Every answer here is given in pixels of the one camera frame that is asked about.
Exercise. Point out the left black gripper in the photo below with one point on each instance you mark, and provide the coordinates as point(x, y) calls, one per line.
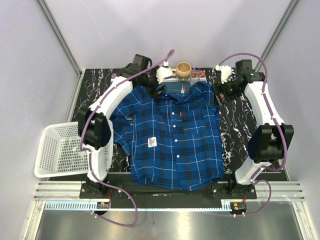
point(154, 92)

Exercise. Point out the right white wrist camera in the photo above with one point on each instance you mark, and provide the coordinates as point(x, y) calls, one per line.
point(225, 72)

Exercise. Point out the blue patterned placemat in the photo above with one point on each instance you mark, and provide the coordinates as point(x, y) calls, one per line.
point(174, 84)

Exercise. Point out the tan ceramic mug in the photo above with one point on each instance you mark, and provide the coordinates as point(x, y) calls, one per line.
point(181, 72)

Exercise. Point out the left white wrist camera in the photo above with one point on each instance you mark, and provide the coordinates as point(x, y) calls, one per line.
point(163, 72)

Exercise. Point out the blue plaid shirt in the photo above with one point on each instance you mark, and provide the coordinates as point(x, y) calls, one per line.
point(173, 141)

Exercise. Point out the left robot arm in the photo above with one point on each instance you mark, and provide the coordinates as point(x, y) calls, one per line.
point(95, 128)

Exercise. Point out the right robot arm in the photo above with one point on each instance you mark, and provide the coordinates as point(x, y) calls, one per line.
point(271, 140)

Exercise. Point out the small clear glass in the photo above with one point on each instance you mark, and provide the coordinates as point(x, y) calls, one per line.
point(195, 76)

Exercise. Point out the silver knife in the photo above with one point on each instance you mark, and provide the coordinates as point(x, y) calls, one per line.
point(183, 89)

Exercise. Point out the white plastic basket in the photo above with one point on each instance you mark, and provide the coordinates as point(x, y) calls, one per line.
point(59, 154)

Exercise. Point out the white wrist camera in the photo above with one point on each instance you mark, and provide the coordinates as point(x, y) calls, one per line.
point(225, 72)
point(163, 72)

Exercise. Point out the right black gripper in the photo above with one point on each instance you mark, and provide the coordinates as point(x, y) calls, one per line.
point(219, 87)

